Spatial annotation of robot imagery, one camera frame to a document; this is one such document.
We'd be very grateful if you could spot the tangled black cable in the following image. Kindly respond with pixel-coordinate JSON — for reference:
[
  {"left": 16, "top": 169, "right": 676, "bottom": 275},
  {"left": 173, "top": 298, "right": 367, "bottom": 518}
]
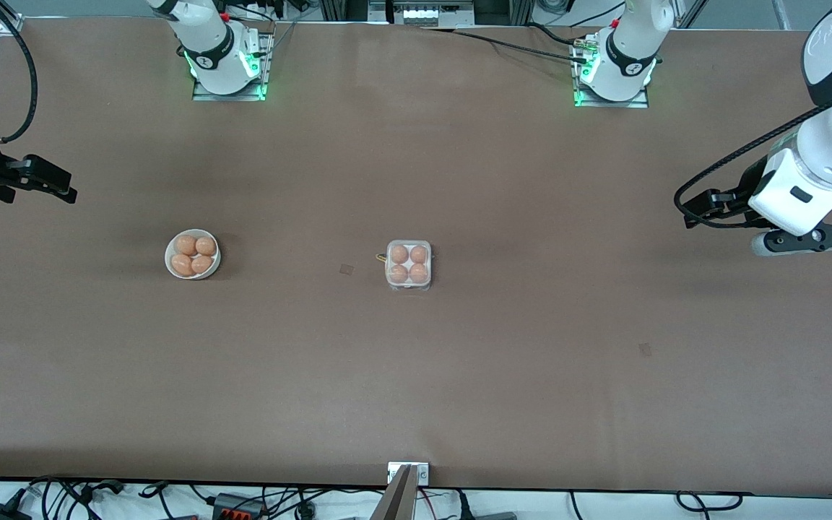
[{"left": 26, "top": 475, "right": 128, "bottom": 520}]

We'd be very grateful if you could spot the long black table cable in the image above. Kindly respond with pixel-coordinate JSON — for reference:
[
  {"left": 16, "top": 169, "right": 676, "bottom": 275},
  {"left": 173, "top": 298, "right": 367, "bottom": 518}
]
[{"left": 416, "top": 26, "right": 594, "bottom": 64}]

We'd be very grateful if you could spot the white bowl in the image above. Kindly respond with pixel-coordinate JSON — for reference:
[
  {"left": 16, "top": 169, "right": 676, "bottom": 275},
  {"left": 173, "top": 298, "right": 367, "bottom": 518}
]
[{"left": 165, "top": 229, "right": 222, "bottom": 281}]

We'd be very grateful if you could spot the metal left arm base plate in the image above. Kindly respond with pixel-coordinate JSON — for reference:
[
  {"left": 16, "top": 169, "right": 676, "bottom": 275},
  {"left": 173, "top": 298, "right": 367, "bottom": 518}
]
[{"left": 573, "top": 32, "right": 650, "bottom": 109}]

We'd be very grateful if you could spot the aluminium camera pole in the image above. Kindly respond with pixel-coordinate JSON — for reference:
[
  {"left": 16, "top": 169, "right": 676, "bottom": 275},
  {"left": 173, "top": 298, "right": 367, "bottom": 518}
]
[{"left": 370, "top": 464, "right": 419, "bottom": 520}]

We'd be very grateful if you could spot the black cable loop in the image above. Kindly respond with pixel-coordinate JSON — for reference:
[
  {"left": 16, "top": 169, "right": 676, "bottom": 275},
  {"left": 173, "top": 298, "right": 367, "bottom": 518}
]
[{"left": 676, "top": 491, "right": 744, "bottom": 514}]

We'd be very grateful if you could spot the clear plastic egg box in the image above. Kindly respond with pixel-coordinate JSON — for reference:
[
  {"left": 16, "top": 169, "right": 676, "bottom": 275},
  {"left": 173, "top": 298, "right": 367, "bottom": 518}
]
[{"left": 385, "top": 239, "right": 433, "bottom": 293}]

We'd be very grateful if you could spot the braided black left arm cable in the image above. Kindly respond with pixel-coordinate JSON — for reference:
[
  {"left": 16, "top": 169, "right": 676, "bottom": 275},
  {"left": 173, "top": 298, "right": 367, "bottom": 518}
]
[{"left": 674, "top": 76, "right": 832, "bottom": 228}]

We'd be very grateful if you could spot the black aluminium frame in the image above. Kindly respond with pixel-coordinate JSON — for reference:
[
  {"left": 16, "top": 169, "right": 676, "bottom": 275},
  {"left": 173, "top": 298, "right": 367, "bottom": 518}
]
[{"left": 318, "top": 0, "right": 532, "bottom": 27}]

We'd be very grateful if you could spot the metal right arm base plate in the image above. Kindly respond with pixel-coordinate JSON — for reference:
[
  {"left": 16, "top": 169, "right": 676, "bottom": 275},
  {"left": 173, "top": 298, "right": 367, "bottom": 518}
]
[{"left": 192, "top": 30, "right": 268, "bottom": 102}]

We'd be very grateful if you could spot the smooth black right arm cable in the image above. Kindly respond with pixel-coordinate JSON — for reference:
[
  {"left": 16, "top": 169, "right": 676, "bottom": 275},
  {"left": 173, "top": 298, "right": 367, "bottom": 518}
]
[{"left": 0, "top": 0, "right": 40, "bottom": 144}]

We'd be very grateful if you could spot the black box with orange connectors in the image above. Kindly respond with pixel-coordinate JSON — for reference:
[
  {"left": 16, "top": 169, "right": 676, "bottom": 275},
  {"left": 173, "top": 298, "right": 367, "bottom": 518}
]
[{"left": 212, "top": 493, "right": 267, "bottom": 520}]

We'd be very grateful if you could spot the white power strip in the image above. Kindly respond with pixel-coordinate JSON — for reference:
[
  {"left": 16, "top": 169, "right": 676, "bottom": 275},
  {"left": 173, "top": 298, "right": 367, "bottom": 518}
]
[{"left": 393, "top": 0, "right": 476, "bottom": 27}]

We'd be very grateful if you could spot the silver camera bracket plate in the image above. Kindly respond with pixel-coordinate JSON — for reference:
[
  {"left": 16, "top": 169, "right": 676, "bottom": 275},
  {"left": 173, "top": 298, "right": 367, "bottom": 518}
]
[{"left": 387, "top": 462, "right": 430, "bottom": 486}]

